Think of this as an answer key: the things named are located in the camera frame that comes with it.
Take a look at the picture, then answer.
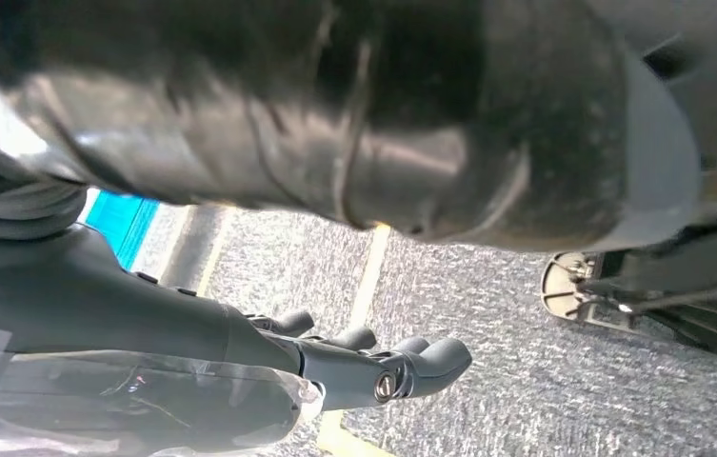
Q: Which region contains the blue metal shelf rack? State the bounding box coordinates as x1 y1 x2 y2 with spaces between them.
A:
83 189 162 272

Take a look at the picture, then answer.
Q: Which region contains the yellow floor tape marking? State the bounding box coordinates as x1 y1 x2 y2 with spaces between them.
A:
314 224 397 457

